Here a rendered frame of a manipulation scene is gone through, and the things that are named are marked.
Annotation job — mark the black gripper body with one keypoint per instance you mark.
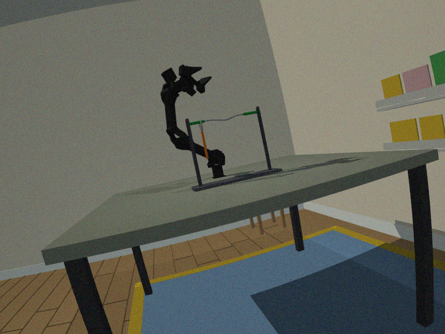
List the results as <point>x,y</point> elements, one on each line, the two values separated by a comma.
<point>191,80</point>

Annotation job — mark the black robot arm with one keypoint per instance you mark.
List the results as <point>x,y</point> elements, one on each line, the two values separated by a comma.
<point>169,94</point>

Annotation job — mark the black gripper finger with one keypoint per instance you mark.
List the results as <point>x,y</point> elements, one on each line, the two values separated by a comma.
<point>191,70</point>
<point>204,81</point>

